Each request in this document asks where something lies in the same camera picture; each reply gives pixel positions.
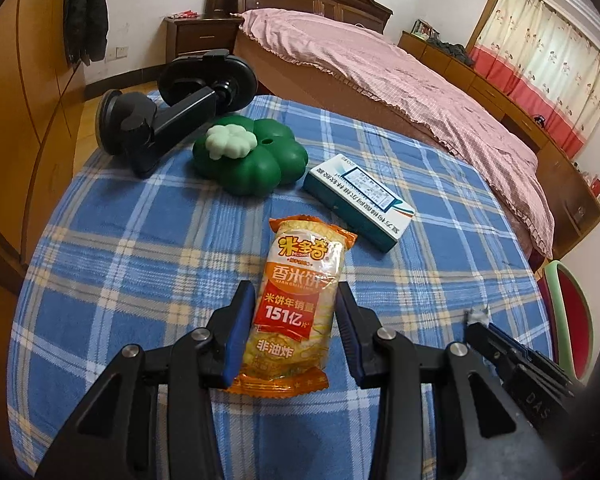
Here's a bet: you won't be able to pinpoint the long low wooden cabinet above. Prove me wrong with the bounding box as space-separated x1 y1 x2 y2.
397 30 600 261

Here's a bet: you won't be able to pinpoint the dark wooden nightstand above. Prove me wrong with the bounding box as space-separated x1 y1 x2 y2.
162 14 243 61

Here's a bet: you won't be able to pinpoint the wooden wardrobe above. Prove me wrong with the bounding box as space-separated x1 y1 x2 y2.
0 0 88 296

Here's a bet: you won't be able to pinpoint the blue plaid tablecloth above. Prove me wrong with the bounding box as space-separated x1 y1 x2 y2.
7 91 556 480

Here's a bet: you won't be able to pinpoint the teal medicine box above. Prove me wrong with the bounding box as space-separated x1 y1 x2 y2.
301 154 416 252

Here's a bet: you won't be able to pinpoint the cream and red curtain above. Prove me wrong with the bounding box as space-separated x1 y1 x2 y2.
467 0 600 158

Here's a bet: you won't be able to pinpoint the red chair with green rim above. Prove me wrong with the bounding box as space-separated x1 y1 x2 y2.
535 259 595 386

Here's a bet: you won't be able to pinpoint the small grey scrap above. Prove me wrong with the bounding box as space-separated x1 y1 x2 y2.
464 306 492 327

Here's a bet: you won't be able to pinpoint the upright books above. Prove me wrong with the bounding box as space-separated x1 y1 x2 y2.
412 19 441 40

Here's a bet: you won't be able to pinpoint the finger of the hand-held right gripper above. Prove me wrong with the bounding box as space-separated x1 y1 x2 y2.
489 325 563 368
466 322 526 383

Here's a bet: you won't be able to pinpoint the black suction phone holder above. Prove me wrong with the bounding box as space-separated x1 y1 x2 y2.
96 49 258 178

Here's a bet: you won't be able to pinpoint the green clover-shaped container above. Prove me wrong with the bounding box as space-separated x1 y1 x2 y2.
192 114 308 198

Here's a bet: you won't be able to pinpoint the dark clothes pile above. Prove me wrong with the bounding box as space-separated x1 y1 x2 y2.
427 37 476 66

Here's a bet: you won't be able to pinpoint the pink bedspread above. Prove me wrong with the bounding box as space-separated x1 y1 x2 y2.
240 8 556 261

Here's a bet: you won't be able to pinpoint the orange snack packet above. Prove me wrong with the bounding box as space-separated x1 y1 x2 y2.
226 215 358 398

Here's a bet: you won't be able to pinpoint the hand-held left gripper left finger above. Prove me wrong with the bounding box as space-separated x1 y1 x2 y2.
35 280 257 480

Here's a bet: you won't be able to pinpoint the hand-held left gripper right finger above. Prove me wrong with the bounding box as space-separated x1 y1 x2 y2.
336 282 563 480

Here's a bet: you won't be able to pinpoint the pale clover-shaped piece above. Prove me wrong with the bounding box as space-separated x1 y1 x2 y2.
205 124 258 161

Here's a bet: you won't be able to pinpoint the black hanging coat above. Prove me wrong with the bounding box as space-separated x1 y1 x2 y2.
62 0 113 66

